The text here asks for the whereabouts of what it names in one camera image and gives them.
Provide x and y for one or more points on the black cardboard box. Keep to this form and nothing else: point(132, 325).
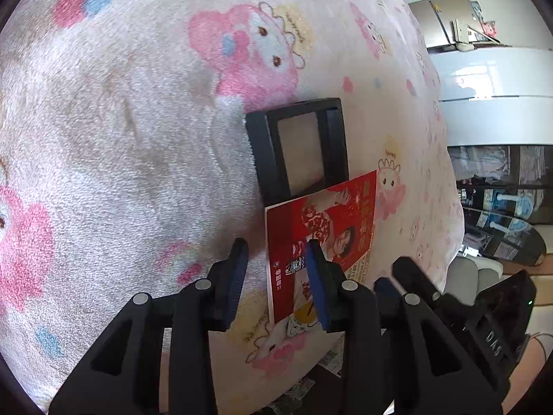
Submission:
point(324, 391)

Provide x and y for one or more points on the red printed card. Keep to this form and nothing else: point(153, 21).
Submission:
point(341, 224)

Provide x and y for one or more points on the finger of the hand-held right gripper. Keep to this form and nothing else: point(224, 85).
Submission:
point(414, 274)
point(384, 287)

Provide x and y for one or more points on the white container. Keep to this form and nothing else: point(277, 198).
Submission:
point(462, 32)

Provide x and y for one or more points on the black square frame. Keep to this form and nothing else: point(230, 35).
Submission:
point(268, 160)

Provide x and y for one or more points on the pink printed blanket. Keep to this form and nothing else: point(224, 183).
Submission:
point(108, 138)

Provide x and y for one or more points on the grey padded chair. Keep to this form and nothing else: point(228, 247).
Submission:
point(466, 272)

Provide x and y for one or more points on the blue white display figure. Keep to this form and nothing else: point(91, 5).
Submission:
point(518, 203)
point(514, 229)

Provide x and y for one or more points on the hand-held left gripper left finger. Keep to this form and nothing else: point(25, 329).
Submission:
point(233, 285)

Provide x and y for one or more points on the black display cabinet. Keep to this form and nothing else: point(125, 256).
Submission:
point(475, 168)

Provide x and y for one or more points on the black skateboard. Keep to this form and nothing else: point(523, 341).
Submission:
point(531, 246)

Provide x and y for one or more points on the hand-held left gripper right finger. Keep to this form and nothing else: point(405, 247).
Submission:
point(317, 294)

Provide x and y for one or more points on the grey fridge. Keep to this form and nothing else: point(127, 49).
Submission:
point(436, 21)

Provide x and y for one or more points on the person's right hand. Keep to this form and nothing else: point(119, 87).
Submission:
point(533, 354)

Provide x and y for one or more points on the white tall cabinet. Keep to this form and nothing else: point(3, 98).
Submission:
point(497, 78)

